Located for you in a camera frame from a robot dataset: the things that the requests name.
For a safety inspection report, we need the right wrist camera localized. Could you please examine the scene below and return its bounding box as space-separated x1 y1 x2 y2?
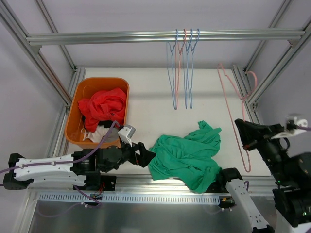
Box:
272 114 311 139

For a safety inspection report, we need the aluminium frame rail front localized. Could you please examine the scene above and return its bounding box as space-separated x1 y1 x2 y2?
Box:
29 174 277 196

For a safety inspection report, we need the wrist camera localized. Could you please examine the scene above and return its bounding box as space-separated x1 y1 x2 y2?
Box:
272 114 311 139
118 124 136 147

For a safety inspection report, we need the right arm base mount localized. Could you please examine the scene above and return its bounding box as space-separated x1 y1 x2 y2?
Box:
195 180 233 194

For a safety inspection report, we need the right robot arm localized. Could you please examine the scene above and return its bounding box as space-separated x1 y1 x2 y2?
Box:
215 116 311 233

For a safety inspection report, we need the white tank top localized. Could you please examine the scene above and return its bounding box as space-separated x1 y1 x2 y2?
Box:
81 126 109 143

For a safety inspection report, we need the aluminium hanging rail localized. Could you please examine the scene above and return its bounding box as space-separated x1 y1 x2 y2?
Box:
26 28 306 46

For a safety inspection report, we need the grey tank top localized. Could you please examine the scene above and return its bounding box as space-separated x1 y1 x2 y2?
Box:
104 132 119 143

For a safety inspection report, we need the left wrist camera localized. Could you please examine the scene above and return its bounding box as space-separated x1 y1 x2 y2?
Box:
118 124 136 147

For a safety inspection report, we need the green tank top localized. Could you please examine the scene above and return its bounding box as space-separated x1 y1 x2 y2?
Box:
148 121 222 194

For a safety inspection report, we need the white slotted cable duct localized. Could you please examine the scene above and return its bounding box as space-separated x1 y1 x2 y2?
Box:
38 192 220 205

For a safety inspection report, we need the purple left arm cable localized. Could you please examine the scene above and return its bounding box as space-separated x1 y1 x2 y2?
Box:
0 120 121 187

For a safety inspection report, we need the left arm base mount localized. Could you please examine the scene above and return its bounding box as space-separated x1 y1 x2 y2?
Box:
77 174 117 191

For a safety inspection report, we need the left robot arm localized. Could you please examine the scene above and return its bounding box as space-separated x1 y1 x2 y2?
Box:
1 142 156 190

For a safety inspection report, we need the pink wire hanger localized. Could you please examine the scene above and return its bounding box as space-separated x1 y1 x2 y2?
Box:
175 29 187 109
217 63 252 174

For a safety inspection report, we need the red tank top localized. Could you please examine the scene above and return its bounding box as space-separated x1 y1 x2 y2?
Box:
78 88 127 132

